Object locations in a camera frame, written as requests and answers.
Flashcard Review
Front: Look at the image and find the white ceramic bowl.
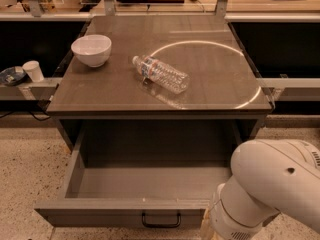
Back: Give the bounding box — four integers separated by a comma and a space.
71, 34, 112, 67

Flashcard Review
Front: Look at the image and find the dark round plate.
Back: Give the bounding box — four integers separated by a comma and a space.
0, 66, 27, 86

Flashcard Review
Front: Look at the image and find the clear plastic water bottle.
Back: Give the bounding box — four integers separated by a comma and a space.
132, 56, 190, 94

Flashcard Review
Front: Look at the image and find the black top drawer handle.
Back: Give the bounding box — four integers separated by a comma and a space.
141, 212, 181, 229

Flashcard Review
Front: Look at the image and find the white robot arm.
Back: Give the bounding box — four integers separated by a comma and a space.
200, 139, 320, 240

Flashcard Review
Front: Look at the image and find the black floor cable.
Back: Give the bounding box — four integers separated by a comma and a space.
0, 100, 52, 122

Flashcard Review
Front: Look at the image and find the dark grey drawer cabinet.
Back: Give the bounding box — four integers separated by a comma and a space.
48, 15, 274, 147

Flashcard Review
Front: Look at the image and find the grey top drawer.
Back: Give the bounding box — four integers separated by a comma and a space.
35, 120, 242, 227

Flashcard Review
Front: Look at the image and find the white paper cup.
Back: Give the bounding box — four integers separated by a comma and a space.
22, 60, 44, 82

